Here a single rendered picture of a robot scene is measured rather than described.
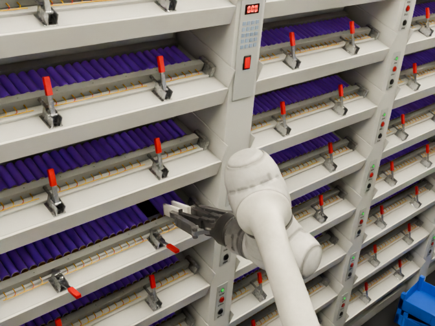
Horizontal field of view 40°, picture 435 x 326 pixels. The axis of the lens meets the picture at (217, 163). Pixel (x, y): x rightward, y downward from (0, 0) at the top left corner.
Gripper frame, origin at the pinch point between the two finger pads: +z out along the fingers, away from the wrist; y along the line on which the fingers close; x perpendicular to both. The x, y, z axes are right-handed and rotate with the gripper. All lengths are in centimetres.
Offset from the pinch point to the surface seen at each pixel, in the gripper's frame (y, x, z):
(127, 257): 14.3, 7.8, 2.2
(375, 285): -121, 80, 20
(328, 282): -81, 60, 15
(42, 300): 36.9, 8.4, 1.1
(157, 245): 6.3, 7.2, 0.8
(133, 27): 14.7, -45.6, -10.1
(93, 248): 21.3, 3.5, 4.8
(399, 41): -88, -30, -8
